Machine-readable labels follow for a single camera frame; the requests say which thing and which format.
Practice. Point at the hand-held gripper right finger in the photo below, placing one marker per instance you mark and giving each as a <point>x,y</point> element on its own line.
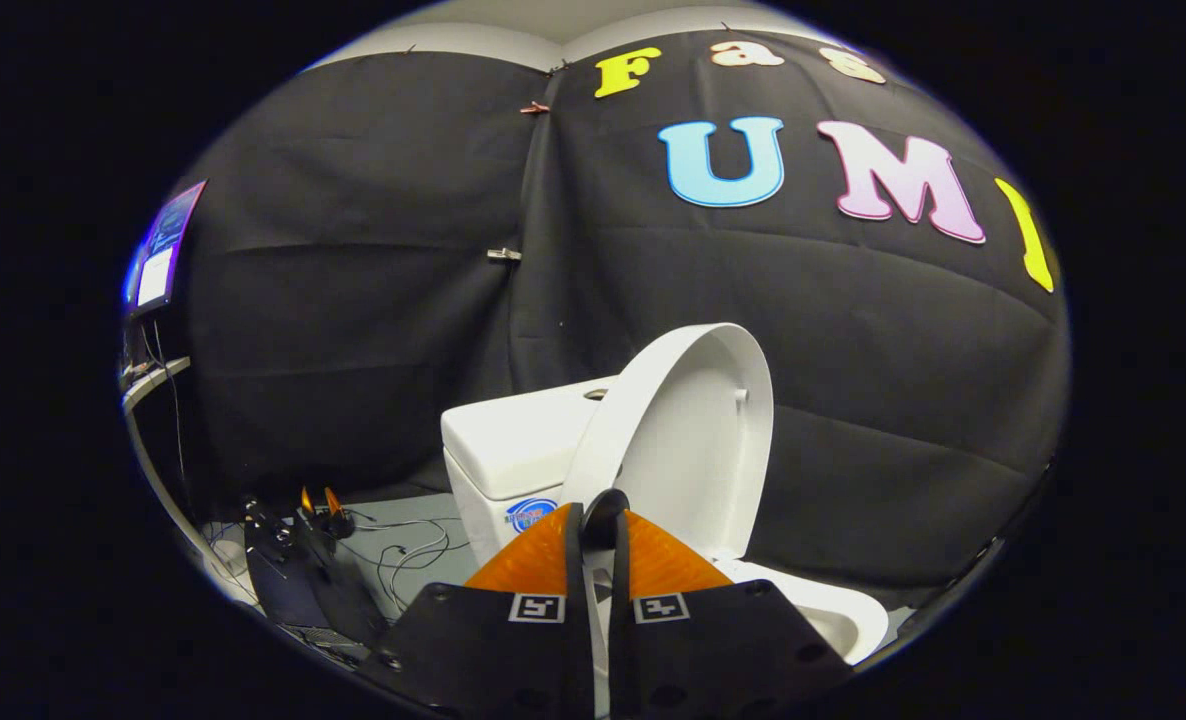
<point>620,570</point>

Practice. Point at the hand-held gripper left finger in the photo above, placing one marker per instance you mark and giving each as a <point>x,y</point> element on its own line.
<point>575,560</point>

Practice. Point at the white toilet lid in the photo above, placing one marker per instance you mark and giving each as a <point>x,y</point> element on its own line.
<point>683,440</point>

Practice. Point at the white ceramic toilet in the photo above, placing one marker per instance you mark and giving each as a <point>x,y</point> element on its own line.
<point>513,450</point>

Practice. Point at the white toilet seat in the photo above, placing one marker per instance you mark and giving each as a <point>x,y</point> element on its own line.
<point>833,610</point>

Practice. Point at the spare black orange gripper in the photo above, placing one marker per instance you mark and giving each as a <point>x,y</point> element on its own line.
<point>323,580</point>

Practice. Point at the silver cloth clip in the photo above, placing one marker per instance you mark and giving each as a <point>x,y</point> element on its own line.
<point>503,255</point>

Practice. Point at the black backdrop cloth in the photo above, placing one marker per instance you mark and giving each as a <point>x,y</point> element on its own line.
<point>373,300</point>

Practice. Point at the copper cloth clip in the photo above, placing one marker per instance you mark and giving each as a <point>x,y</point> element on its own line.
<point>534,107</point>

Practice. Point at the lit computer monitor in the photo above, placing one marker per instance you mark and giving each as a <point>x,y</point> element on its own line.
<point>158,270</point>

